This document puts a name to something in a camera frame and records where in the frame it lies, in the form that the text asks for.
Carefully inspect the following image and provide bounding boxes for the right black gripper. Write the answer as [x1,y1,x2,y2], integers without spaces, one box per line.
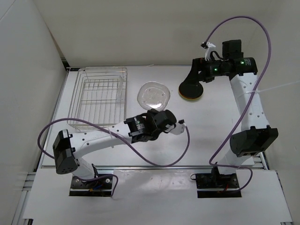
[183,57,228,85]

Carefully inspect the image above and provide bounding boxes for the black plate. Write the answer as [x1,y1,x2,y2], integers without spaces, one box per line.
[179,86,203,98]

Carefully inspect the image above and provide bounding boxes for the grey plate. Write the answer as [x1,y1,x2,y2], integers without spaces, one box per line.
[137,81,171,111]

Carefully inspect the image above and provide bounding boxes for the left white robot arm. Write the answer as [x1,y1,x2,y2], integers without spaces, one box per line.
[52,109,184,188]

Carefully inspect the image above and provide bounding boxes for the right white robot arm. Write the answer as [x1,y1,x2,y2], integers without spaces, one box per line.
[179,39,278,188]

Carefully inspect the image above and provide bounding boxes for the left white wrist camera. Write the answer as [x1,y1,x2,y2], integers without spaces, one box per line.
[169,120,186,135]

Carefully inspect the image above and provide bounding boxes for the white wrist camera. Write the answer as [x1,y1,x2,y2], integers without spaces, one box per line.
[169,120,186,135]
[201,42,216,61]

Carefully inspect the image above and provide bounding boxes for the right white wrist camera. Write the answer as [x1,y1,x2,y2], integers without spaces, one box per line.
[201,42,216,61]

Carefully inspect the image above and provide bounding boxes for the metal wire dish rack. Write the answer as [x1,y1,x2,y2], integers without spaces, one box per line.
[68,67,128,127]

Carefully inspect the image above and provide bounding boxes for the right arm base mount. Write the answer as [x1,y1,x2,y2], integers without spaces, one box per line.
[190,169,242,199]

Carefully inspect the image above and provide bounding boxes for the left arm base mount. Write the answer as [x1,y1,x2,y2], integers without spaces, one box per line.
[69,167,113,197]

